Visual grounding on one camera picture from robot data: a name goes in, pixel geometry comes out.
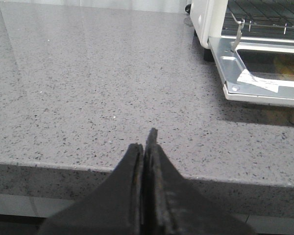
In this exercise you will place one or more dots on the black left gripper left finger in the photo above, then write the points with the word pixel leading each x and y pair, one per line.
pixel 113 208

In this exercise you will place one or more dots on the white Toshiba toaster oven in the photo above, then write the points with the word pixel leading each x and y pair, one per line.
pixel 208 16

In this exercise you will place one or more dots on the glass oven door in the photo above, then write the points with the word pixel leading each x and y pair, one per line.
pixel 239 84

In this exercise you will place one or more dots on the metal wire oven rack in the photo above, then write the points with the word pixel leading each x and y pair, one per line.
pixel 263 18

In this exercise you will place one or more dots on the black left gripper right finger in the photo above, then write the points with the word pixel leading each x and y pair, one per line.
pixel 173 206

